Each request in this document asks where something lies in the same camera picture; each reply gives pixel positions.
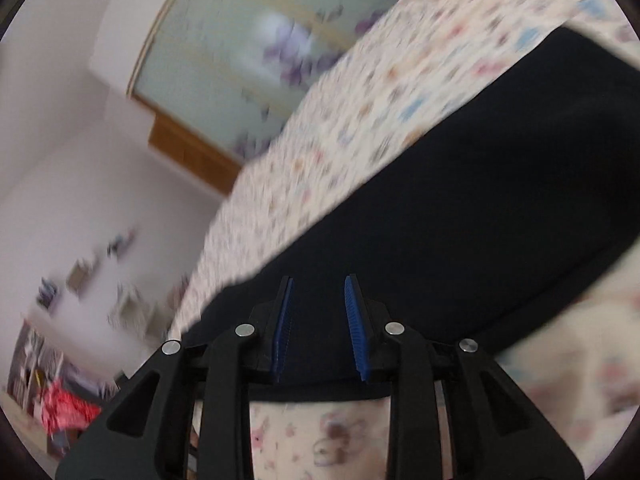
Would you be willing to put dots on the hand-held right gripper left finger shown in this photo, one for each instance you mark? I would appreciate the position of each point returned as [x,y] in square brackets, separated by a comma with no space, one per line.
[283,327]

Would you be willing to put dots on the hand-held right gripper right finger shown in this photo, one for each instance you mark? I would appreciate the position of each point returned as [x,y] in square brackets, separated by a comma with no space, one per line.
[356,327]

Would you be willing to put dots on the black pants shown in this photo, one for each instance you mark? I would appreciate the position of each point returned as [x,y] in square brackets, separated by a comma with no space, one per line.
[450,220]

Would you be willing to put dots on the cluttered shelf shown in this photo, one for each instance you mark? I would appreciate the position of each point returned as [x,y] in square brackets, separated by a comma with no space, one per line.
[75,300]

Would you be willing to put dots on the floral printed bed sheet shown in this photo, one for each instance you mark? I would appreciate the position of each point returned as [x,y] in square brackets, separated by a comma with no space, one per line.
[380,110]

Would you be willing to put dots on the red cloth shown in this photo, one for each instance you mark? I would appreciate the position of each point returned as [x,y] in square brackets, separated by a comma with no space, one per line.
[62,405]

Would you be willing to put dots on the frosted glass wardrobe door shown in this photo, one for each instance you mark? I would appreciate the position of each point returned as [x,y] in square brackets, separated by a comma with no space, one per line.
[240,55]

